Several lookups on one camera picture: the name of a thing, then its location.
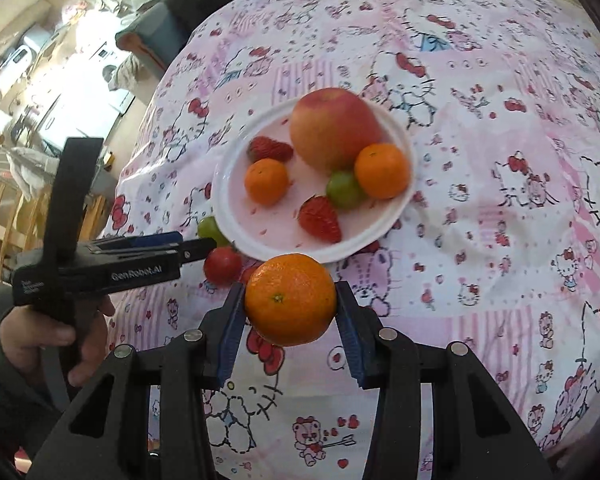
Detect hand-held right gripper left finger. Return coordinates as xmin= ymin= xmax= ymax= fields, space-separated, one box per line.
xmin=27 ymin=282 xmax=248 ymax=480

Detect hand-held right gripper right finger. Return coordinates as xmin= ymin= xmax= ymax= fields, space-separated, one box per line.
xmin=334 ymin=280 xmax=556 ymax=480

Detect orange mandarin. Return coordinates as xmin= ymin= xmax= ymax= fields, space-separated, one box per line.
xmin=244 ymin=253 xmax=338 ymax=347
xmin=244 ymin=158 xmax=290 ymax=206
xmin=354 ymin=143 xmax=412 ymax=200

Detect white kitchen appliance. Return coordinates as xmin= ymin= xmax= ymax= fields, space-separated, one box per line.
xmin=0 ymin=45 xmax=38 ymax=78

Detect pink cartoon-cat printed blanket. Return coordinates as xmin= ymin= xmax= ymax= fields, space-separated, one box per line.
xmin=100 ymin=0 xmax=600 ymax=480

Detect red-yellow apple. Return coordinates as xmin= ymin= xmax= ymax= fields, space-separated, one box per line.
xmin=289 ymin=87 xmax=383 ymax=172

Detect wooden chair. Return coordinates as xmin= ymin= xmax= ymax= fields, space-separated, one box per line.
xmin=0 ymin=135 xmax=108 ymax=286

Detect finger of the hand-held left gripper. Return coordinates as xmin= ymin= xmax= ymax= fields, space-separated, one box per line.
xmin=92 ymin=231 xmax=183 ymax=254
xmin=177 ymin=237 xmax=218 ymax=264

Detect blue-grey armchair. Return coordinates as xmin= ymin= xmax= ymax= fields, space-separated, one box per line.
xmin=115 ymin=0 xmax=196 ymax=78

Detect green grape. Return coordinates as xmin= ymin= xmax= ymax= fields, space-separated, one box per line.
xmin=197 ymin=216 xmax=227 ymax=242
xmin=326 ymin=170 xmax=367 ymax=210

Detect pink strawberry-print plate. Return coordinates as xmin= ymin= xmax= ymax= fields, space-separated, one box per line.
xmin=212 ymin=97 xmax=415 ymax=264

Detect person's left hand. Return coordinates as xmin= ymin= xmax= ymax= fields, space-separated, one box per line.
xmin=0 ymin=295 xmax=117 ymax=388

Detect red cherry tomato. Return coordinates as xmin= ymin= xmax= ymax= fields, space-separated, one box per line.
xmin=203 ymin=246 xmax=243 ymax=286

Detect white cloth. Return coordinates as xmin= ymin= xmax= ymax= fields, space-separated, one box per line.
xmin=5 ymin=147 xmax=56 ymax=201

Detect white kitchen cabinets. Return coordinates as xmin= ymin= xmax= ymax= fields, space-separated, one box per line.
xmin=10 ymin=75 xmax=116 ymax=146

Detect red strawberry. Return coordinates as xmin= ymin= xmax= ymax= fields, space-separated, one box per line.
xmin=247 ymin=136 xmax=295 ymax=163
xmin=298 ymin=196 xmax=343 ymax=244

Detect white washing machine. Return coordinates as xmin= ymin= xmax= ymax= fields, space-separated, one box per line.
xmin=100 ymin=57 xmax=126 ymax=91

